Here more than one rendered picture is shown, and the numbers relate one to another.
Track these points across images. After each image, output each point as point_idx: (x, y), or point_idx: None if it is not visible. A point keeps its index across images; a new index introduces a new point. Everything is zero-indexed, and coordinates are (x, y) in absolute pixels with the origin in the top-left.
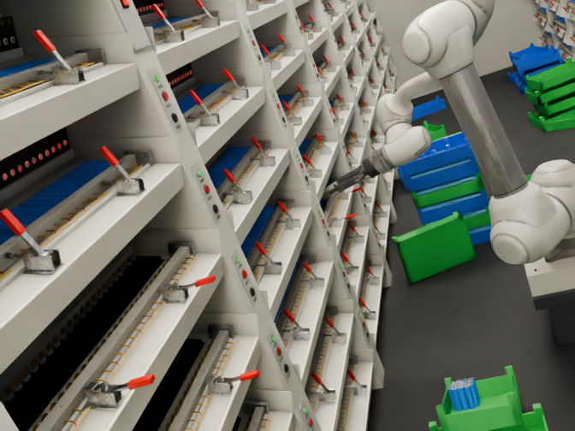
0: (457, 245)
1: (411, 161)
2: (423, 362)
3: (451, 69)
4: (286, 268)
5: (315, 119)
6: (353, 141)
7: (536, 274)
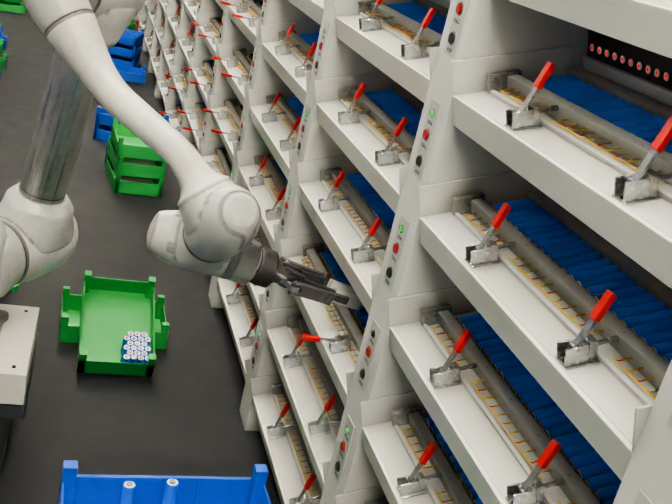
0: None
1: None
2: (192, 429)
3: None
4: (261, 124)
5: (368, 181)
6: None
7: (27, 306)
